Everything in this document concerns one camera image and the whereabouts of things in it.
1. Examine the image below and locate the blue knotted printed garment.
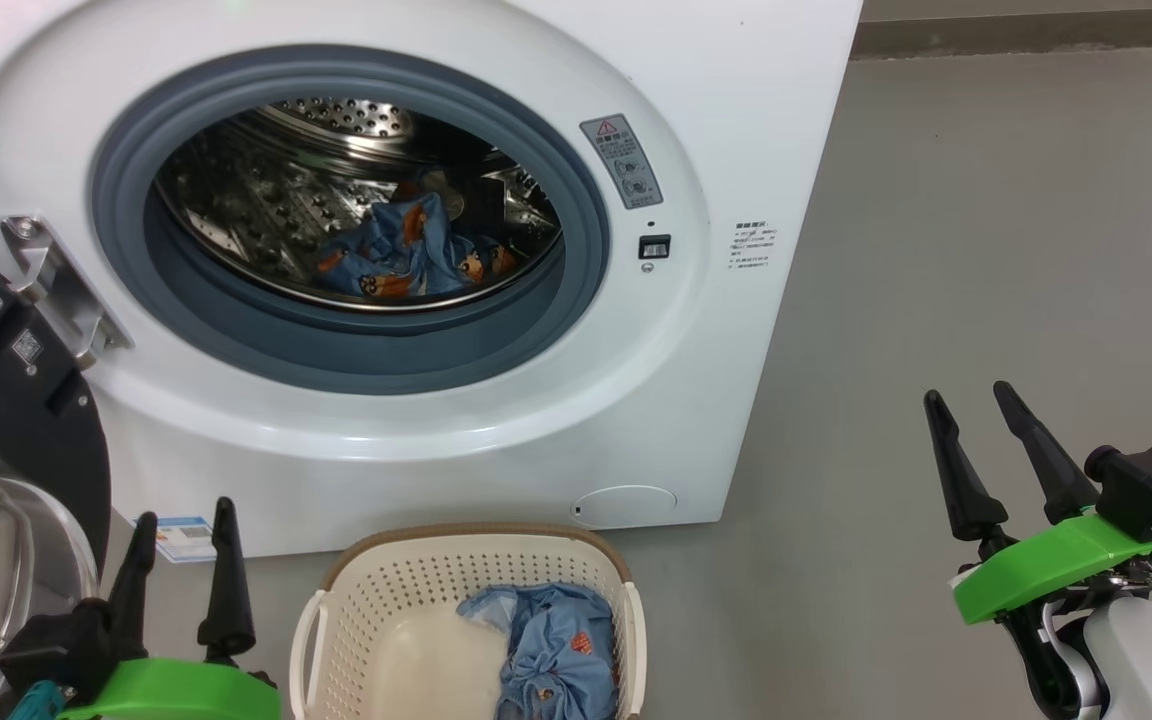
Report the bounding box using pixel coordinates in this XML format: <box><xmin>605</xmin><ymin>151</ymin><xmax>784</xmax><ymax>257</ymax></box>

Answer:
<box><xmin>456</xmin><ymin>581</ymin><xmax>623</xmax><ymax>720</ymax></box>

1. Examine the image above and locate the cream perforated laundry basket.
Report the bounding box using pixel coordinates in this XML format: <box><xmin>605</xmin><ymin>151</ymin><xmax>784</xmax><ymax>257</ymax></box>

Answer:
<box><xmin>288</xmin><ymin>522</ymin><xmax>648</xmax><ymax>720</ymax></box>

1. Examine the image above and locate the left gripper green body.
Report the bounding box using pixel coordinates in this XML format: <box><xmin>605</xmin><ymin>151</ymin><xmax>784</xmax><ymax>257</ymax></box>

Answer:
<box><xmin>56</xmin><ymin>657</ymin><xmax>283</xmax><ymax>720</ymax></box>

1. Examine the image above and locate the blue garment with truck print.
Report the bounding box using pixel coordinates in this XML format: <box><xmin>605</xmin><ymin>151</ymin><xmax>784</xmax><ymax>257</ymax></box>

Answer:
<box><xmin>315</xmin><ymin>170</ymin><xmax>520</xmax><ymax>301</ymax></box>

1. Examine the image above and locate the white front-load washing machine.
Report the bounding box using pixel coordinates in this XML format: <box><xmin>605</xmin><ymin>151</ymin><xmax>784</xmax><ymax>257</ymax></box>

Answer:
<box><xmin>0</xmin><ymin>0</ymin><xmax>865</xmax><ymax>559</ymax></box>

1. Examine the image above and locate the round drain filter cover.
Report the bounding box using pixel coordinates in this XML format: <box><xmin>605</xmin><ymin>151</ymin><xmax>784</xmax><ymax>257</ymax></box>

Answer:
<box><xmin>572</xmin><ymin>485</ymin><xmax>680</xmax><ymax>530</ymax></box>

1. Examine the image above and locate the metal door hinge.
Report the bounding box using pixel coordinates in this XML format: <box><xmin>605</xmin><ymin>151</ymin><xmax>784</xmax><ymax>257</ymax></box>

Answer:
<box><xmin>0</xmin><ymin>214</ymin><xmax>135</xmax><ymax>372</ymax></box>

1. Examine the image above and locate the grey rubber door gasket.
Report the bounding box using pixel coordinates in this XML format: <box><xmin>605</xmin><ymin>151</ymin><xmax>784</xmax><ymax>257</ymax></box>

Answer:
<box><xmin>88</xmin><ymin>44</ymin><xmax>613</xmax><ymax>397</ymax></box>

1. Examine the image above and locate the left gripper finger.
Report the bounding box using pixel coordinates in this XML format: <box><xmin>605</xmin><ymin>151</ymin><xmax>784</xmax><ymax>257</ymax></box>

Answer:
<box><xmin>198</xmin><ymin>497</ymin><xmax>257</xmax><ymax>661</ymax></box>
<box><xmin>106</xmin><ymin>512</ymin><xmax>159</xmax><ymax>661</ymax></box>

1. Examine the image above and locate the blue energy label sticker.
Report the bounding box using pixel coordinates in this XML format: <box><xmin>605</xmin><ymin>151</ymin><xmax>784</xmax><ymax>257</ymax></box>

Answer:
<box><xmin>153</xmin><ymin>514</ymin><xmax>218</xmax><ymax>564</ymax></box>

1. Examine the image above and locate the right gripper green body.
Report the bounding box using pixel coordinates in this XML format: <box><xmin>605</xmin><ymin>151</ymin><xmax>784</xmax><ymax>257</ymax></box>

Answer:
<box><xmin>953</xmin><ymin>510</ymin><xmax>1152</xmax><ymax>626</ymax></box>

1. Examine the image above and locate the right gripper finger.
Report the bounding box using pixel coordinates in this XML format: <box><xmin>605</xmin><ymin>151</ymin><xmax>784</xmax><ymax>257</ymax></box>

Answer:
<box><xmin>924</xmin><ymin>390</ymin><xmax>1009</xmax><ymax>543</ymax></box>
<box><xmin>993</xmin><ymin>381</ymin><xmax>1100</xmax><ymax>524</ymax></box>

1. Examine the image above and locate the perforated steel washer drum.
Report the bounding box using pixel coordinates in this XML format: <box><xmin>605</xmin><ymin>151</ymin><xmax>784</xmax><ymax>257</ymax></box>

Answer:
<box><xmin>153</xmin><ymin>96</ymin><xmax>566</xmax><ymax>314</ymax></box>

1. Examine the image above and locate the grey warning sticker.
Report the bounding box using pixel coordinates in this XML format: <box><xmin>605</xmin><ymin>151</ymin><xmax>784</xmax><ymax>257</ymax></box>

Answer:
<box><xmin>579</xmin><ymin>113</ymin><xmax>665</xmax><ymax>212</ymax></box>

